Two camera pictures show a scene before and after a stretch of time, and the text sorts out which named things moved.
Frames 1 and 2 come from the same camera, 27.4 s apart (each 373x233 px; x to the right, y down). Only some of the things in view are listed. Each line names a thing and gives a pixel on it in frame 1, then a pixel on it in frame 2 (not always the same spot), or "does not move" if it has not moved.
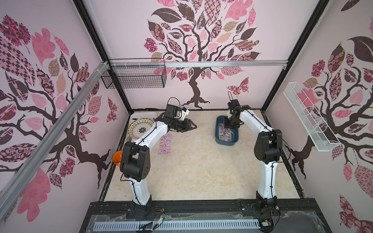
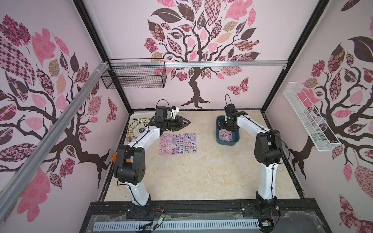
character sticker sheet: [225, 134] -> [178, 144]
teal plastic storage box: [224, 136] does not move
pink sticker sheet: [165, 144] does not move
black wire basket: [135, 73] does not move
